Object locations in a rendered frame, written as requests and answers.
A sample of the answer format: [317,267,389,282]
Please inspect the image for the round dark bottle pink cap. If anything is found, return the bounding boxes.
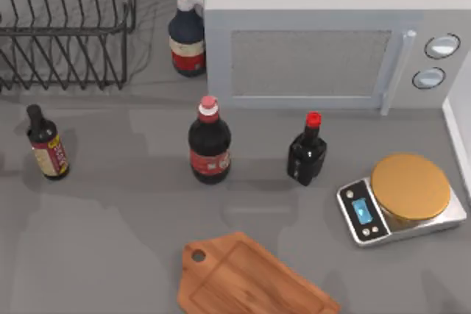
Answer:
[188,95,233,185]

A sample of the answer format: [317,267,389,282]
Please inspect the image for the square black bottle red cap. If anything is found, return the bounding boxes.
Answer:
[286,111,328,187]

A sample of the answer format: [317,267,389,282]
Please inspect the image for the microwave door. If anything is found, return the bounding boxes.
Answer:
[204,10,424,110]

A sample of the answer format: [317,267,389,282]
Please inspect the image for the wooden cutting board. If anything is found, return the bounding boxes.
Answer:
[176,231,341,314]

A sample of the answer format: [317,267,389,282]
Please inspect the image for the silver kitchen scale gold plate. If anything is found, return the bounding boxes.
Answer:
[336,152,468,248]

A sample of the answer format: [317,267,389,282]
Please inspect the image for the slim dark bottle black cap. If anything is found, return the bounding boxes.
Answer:
[25,104,71,181]

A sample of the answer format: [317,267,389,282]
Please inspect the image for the microwave knob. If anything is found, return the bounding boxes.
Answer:
[424,33,461,60]
[411,66,447,90]

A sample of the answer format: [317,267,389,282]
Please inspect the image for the dark jug bottle with handle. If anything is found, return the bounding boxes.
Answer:
[168,0,207,78]

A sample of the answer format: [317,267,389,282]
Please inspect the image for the microwave door handle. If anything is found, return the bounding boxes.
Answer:
[379,29,417,116]

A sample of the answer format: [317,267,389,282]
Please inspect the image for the black wire dish rack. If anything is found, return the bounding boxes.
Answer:
[0,0,140,91]

